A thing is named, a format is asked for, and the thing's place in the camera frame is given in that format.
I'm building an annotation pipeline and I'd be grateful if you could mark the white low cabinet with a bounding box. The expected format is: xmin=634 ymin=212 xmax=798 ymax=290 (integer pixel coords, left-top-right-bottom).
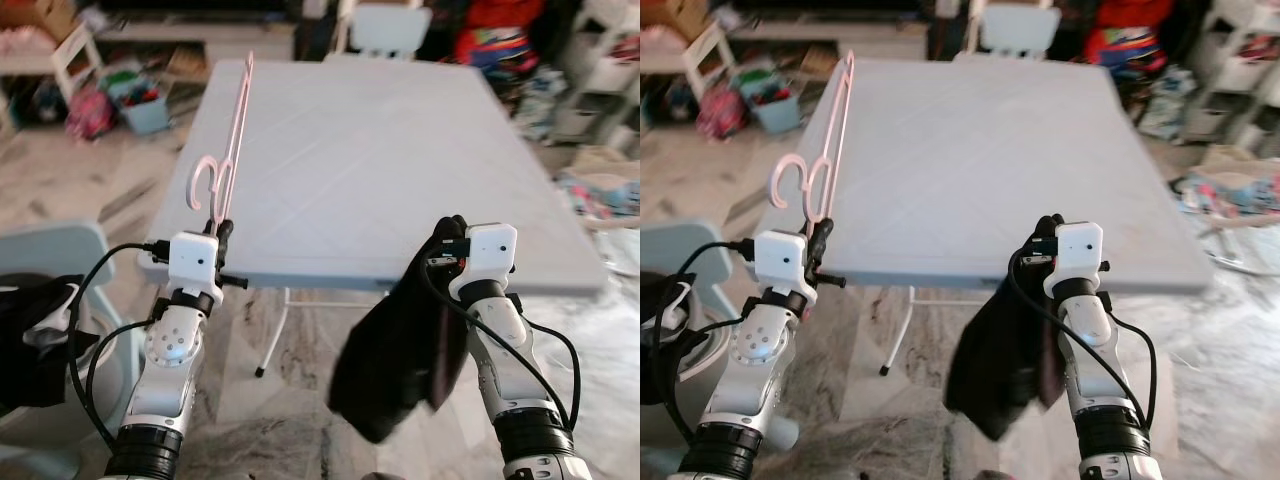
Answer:
xmin=640 ymin=0 xmax=933 ymax=81
xmin=0 ymin=0 xmax=303 ymax=81

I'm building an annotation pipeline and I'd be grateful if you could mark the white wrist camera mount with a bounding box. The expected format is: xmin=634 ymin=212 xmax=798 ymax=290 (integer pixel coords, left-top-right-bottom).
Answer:
xmin=449 ymin=223 xmax=520 ymax=301
xmin=752 ymin=231 xmax=809 ymax=296
xmin=1043 ymin=222 xmax=1105 ymax=301
xmin=166 ymin=231 xmax=223 ymax=293

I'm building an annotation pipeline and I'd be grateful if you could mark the small white wooden chair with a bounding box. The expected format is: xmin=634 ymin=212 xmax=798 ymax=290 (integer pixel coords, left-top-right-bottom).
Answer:
xmin=48 ymin=22 xmax=108 ymax=103
xmin=683 ymin=20 xmax=739 ymax=101

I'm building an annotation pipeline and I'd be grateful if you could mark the red and blue backpack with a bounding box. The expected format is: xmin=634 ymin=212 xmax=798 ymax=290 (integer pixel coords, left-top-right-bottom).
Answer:
xmin=452 ymin=0 xmax=549 ymax=86
xmin=1085 ymin=0 xmax=1176 ymax=86

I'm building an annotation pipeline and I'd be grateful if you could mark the white plastic chair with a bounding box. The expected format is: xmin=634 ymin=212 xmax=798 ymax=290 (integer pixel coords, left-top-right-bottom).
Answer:
xmin=965 ymin=0 xmax=1063 ymax=61
xmin=333 ymin=0 xmax=434 ymax=63

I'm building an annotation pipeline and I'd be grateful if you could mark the pink bag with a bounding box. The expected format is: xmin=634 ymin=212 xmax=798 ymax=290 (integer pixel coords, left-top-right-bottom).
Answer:
xmin=696 ymin=84 xmax=749 ymax=142
xmin=64 ymin=84 xmax=118 ymax=142

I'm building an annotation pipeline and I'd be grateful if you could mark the grey folding table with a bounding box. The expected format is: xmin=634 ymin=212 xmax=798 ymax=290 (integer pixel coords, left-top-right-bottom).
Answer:
xmin=137 ymin=55 xmax=610 ymax=379
xmin=755 ymin=55 xmax=1218 ymax=379

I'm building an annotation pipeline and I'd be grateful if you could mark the pink plastic hanger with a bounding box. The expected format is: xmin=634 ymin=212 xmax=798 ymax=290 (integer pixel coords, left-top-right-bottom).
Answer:
xmin=768 ymin=50 xmax=859 ymax=227
xmin=185 ymin=50 xmax=257 ymax=227

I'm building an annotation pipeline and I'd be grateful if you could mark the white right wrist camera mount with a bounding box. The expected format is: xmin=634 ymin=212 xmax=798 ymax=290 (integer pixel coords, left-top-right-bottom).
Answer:
xmin=1043 ymin=222 xmax=1105 ymax=301
xmin=449 ymin=223 xmax=520 ymax=301

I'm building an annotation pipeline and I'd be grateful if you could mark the blue toy bin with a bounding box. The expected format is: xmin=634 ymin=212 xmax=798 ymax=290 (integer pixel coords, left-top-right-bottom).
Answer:
xmin=738 ymin=66 xmax=806 ymax=137
xmin=103 ymin=66 xmax=174 ymax=137

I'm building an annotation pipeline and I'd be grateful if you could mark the cardboard box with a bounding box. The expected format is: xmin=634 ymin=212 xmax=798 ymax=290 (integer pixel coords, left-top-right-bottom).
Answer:
xmin=640 ymin=0 xmax=713 ymax=41
xmin=0 ymin=0 xmax=79 ymax=43

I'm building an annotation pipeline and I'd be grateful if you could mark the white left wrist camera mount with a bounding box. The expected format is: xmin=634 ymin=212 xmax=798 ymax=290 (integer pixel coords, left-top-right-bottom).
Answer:
xmin=166 ymin=231 xmax=223 ymax=293
xmin=752 ymin=231 xmax=809 ymax=296

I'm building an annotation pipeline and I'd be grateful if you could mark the light blue plastic chair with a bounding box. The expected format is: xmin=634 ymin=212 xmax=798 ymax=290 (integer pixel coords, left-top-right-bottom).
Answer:
xmin=640 ymin=220 xmax=803 ymax=453
xmin=0 ymin=221 xmax=149 ymax=479

